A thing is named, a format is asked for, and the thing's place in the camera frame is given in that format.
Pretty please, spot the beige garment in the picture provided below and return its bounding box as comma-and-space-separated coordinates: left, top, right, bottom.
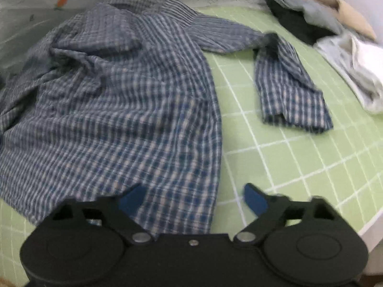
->
295, 0, 377, 41

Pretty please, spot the green grid mat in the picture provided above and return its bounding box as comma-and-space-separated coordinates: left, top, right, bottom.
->
0, 4, 383, 287

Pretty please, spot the blue plaid shirt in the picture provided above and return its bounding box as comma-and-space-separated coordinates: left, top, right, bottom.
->
0, 0, 334, 237

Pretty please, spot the white garment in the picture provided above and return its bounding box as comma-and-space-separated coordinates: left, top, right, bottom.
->
314, 34, 383, 114

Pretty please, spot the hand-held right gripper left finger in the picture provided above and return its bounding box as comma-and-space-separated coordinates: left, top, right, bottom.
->
52, 183, 156, 246

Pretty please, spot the grey-blue garment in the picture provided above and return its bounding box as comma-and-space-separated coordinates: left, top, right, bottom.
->
278, 0, 344, 35

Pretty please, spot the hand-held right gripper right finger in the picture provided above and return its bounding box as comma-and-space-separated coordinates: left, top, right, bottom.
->
233, 183, 340, 246

